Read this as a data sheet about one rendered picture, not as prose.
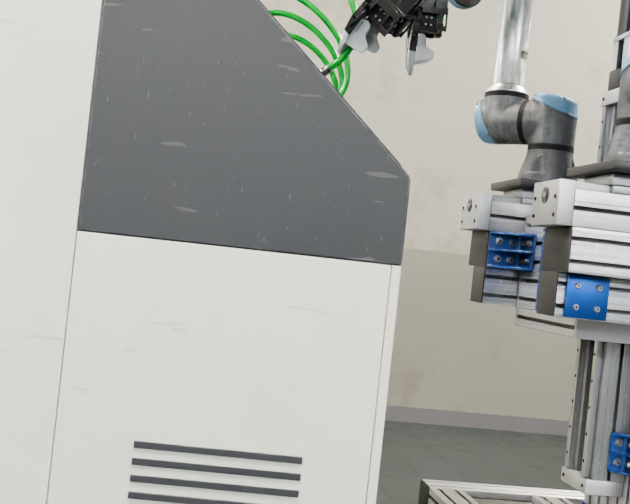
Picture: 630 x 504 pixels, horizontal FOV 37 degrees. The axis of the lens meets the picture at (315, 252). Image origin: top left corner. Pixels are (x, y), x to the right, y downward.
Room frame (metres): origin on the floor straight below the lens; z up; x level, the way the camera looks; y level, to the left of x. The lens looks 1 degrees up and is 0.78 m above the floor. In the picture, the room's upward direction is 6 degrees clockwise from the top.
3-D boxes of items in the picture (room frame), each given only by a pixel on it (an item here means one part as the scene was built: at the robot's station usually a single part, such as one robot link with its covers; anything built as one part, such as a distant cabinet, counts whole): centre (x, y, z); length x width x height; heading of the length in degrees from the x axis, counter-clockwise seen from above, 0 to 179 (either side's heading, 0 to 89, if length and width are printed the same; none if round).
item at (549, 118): (2.44, -0.56, 1.20); 0.13 x 0.12 x 0.14; 54
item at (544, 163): (2.44, -0.57, 1.09); 0.15 x 0.15 x 0.10
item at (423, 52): (2.12, -0.19, 1.26); 0.06 x 0.03 x 0.09; 93
